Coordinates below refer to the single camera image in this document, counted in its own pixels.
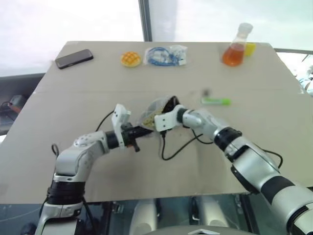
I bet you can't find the yellow block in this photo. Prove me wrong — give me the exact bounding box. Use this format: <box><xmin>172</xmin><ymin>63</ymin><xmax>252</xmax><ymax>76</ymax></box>
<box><xmin>244</xmin><ymin>42</ymin><xmax>257</xmax><ymax>57</ymax></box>

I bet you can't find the grey window frame post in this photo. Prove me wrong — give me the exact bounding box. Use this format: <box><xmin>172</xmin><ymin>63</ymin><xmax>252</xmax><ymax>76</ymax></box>
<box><xmin>137</xmin><ymin>0</ymin><xmax>154</xmax><ymax>42</ymax></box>

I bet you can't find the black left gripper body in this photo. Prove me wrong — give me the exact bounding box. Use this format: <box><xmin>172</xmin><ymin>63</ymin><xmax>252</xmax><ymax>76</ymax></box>
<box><xmin>120</xmin><ymin>123</ymin><xmax>141</xmax><ymax>153</ymax></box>

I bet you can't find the green plaid fabric pouch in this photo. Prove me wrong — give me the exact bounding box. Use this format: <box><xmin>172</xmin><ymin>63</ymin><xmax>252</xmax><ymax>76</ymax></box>
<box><xmin>137</xmin><ymin>95</ymin><xmax>177</xmax><ymax>131</ymax></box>

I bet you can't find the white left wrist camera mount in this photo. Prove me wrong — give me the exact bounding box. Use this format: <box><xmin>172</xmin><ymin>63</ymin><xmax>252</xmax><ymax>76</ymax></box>
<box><xmin>111</xmin><ymin>103</ymin><xmax>132</xmax><ymax>149</ymax></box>

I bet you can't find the green glue stick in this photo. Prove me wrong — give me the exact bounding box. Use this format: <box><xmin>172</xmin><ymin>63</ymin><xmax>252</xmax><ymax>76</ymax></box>
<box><xmin>201</xmin><ymin>97</ymin><xmax>232</xmax><ymax>107</ymax></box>

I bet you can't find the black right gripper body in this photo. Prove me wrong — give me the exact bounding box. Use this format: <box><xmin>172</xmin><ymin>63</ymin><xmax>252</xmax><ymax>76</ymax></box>
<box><xmin>163</xmin><ymin>95</ymin><xmax>181</xmax><ymax>114</ymax></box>

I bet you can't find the flask with orange liquid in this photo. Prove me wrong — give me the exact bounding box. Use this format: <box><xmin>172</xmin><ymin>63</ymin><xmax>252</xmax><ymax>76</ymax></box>
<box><xmin>222</xmin><ymin>22</ymin><xmax>254</xmax><ymax>68</ymax></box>

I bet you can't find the plastic bag of blue cables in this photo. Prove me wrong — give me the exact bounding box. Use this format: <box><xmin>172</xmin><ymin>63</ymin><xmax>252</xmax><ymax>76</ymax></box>
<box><xmin>143</xmin><ymin>45</ymin><xmax>189</xmax><ymax>67</ymax></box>

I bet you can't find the black smartphone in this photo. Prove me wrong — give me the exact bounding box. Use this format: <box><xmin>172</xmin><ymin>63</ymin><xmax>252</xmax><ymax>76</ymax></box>
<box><xmin>54</xmin><ymin>48</ymin><xmax>94</xmax><ymax>70</ymax></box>

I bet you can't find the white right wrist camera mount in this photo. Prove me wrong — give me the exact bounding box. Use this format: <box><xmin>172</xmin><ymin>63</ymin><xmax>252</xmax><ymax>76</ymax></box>
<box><xmin>154</xmin><ymin>104</ymin><xmax>185</xmax><ymax>133</ymax></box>

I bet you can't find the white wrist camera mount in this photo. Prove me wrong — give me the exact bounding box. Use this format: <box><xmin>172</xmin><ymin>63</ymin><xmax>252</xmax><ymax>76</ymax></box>
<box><xmin>154</xmin><ymin>104</ymin><xmax>185</xmax><ymax>133</ymax></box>
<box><xmin>111</xmin><ymin>103</ymin><xmax>132</xmax><ymax>149</ymax></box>

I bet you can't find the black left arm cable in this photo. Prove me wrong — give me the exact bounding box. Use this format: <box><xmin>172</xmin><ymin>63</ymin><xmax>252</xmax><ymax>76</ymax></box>
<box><xmin>50</xmin><ymin>110</ymin><xmax>116</xmax><ymax>157</ymax></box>

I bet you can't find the yellow round bread bun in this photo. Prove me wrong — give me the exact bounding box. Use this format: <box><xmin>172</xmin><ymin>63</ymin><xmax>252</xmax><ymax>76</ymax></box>
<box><xmin>120</xmin><ymin>50</ymin><xmax>142</xmax><ymax>68</ymax></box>

